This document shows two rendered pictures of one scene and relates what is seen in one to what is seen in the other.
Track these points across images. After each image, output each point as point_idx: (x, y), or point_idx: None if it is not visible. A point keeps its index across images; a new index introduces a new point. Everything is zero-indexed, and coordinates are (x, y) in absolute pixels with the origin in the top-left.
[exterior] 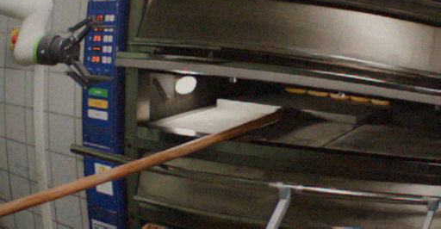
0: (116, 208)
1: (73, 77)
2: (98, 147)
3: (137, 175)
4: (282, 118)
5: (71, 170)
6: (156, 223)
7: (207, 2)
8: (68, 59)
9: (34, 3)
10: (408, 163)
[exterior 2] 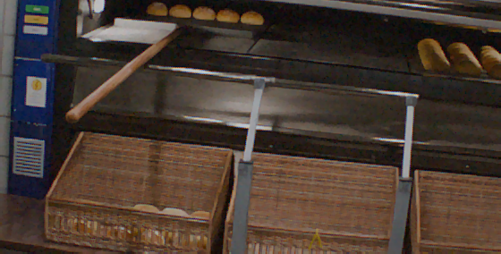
0: (47, 121)
1: None
2: (33, 61)
3: (72, 84)
4: (182, 32)
5: None
6: (84, 131)
7: None
8: None
9: None
10: (349, 69)
